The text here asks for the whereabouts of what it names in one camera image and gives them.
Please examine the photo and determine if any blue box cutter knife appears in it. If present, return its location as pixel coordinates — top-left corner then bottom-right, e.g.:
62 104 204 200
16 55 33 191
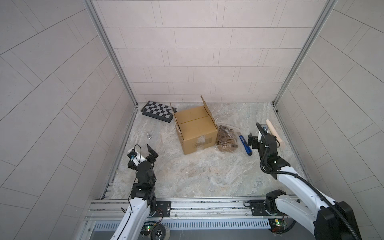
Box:
239 135 253 157

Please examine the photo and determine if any brown item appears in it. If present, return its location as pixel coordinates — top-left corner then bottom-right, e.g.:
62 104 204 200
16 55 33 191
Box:
216 125 240 153

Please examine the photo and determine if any brown cardboard express box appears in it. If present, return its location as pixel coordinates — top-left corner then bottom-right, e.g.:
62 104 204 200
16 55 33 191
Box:
172 99 219 155

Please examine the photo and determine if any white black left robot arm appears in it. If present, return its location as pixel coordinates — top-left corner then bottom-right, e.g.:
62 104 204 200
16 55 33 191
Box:
111 146 159 240

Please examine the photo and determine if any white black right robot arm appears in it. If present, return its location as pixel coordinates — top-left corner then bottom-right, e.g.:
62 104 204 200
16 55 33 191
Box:
245 130 362 240

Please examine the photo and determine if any black white chessboard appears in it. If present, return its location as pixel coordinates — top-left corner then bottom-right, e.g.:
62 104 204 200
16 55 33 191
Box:
141 101 177 123

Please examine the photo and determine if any round black speaker device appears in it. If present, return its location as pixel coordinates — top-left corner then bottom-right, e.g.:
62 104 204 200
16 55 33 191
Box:
140 221 171 240

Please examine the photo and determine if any green circuit board right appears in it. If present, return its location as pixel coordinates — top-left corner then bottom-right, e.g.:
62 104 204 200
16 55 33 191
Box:
268 219 286 233

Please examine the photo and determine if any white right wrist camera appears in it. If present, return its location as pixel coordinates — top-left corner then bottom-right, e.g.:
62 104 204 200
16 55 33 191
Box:
257 124 269 142

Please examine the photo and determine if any black corrugated cable conduit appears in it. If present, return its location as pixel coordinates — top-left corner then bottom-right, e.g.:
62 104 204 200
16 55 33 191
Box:
255 122 361 240

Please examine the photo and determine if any cream plastic handle tool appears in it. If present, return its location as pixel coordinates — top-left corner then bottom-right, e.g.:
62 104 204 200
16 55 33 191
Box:
266 119 286 149

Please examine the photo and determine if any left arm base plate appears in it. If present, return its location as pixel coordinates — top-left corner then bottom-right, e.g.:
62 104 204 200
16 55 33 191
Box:
149 201 172 218

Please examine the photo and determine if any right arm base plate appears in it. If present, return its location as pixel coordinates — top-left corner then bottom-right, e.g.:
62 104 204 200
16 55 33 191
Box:
243 200 284 217

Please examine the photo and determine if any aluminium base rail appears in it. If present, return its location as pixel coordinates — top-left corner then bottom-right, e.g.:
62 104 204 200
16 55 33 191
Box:
77 197 302 240

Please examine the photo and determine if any aluminium corner post right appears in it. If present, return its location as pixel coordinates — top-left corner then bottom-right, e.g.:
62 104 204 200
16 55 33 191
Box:
273 0 338 106

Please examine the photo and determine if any aluminium corner post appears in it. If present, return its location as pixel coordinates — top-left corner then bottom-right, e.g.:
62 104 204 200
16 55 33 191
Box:
273 0 338 106
84 0 138 108

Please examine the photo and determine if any aluminium corner post left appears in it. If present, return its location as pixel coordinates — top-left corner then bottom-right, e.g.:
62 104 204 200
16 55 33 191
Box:
84 0 138 108

